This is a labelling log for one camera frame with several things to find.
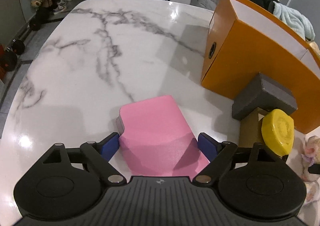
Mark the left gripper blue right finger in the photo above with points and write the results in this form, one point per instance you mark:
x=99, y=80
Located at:
x=219, y=155

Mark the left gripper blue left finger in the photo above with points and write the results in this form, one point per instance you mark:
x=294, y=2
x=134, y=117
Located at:
x=97, y=156

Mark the pink foam pad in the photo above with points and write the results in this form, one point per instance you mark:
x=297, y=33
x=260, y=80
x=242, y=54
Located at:
x=156, y=140

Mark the yellow tape measure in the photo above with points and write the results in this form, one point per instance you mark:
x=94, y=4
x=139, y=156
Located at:
x=277, y=130

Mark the dark grey box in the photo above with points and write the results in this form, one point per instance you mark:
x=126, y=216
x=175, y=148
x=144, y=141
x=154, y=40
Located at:
x=265, y=93

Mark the crochet bunny doll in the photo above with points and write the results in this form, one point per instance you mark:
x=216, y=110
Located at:
x=310, y=156

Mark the orange storage box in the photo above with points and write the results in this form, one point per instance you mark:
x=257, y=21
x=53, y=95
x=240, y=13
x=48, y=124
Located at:
x=244, y=40

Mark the light blue fleece blanket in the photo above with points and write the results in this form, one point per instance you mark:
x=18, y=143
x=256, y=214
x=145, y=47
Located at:
x=295, y=20

